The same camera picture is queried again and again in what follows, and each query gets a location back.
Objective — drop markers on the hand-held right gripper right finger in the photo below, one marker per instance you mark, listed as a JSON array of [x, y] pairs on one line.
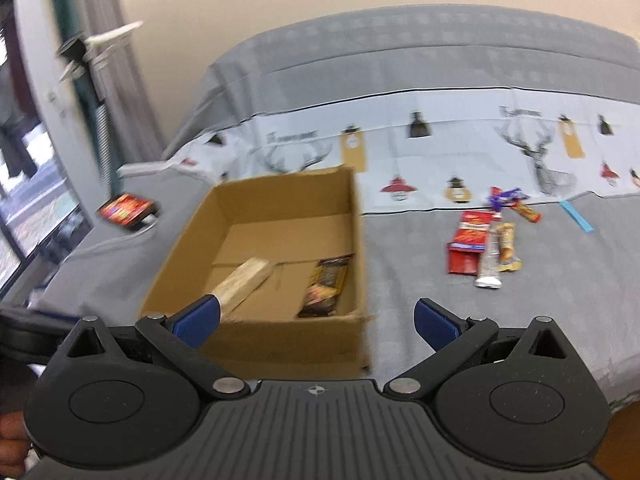
[[435, 322]]

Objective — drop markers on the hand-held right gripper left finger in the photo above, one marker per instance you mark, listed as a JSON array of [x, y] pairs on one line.
[[197, 321]]

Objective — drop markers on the silver snack packet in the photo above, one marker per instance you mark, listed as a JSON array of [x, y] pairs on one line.
[[489, 270]]

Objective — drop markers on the large red snack packet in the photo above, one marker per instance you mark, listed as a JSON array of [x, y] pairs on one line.
[[467, 250]]

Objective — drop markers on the brown cardboard box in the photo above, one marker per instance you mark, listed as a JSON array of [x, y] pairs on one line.
[[280, 345]]

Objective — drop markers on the yellow snack bar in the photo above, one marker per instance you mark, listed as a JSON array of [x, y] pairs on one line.
[[507, 245]]

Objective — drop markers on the purple candy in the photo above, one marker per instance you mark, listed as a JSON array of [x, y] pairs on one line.
[[506, 197]]

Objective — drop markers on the light blue snack stick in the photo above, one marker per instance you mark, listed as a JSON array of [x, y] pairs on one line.
[[575, 216]]

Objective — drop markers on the person's left hand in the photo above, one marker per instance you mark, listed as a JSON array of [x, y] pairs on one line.
[[11, 435]]

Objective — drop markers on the beige puffed rice bar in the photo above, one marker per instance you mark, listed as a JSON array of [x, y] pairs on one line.
[[245, 280]]

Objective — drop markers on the grey pillow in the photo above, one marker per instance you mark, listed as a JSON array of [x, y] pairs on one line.
[[125, 260]]

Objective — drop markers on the dark brown snack bar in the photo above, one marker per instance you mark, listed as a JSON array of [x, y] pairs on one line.
[[325, 285]]

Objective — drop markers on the window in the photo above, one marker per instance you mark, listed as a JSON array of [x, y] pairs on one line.
[[35, 200]]

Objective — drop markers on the black smartphone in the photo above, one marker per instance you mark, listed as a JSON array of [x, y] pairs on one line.
[[125, 209]]

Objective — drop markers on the orange snack bar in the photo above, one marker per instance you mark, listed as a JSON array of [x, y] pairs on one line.
[[527, 212]]

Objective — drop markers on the white ribbed pole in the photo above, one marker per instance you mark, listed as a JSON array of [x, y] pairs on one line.
[[102, 145]]

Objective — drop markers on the grey curtain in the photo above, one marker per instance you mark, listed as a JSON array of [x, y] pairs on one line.
[[135, 85]]

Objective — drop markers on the grey printed bed sheet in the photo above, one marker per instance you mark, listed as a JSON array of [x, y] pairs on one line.
[[425, 75]]

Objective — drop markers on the white clamp on pole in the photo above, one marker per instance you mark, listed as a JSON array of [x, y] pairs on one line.
[[100, 42]]

